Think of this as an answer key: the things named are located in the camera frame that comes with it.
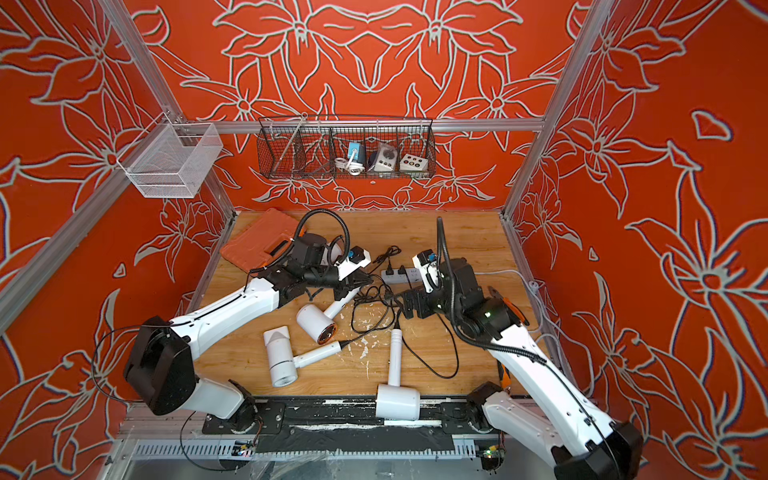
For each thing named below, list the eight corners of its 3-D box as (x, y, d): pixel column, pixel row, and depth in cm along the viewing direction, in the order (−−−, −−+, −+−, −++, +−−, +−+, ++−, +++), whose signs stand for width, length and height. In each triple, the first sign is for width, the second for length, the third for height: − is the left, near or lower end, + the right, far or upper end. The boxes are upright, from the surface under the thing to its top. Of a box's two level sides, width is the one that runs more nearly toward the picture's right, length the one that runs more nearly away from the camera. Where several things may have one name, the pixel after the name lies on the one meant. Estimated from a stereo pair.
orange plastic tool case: (224, 258, 107) (218, 249, 103) (275, 215, 121) (272, 206, 117) (259, 280, 101) (254, 272, 97) (308, 232, 115) (306, 223, 111)
